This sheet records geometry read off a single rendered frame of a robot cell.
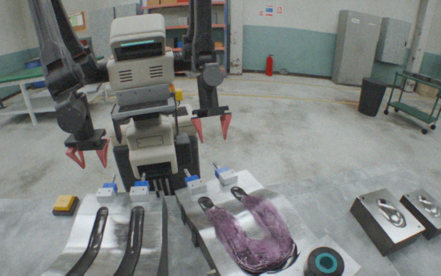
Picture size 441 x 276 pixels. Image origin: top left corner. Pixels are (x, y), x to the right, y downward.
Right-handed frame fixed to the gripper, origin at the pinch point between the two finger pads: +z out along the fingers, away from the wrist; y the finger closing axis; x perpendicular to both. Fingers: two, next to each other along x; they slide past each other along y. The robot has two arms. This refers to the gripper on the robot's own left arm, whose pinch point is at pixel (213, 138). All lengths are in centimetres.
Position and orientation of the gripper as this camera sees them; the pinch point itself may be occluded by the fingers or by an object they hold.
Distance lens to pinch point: 68.7
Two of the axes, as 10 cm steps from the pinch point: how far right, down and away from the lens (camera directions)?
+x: -2.6, -0.5, 9.7
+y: 9.6, -1.4, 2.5
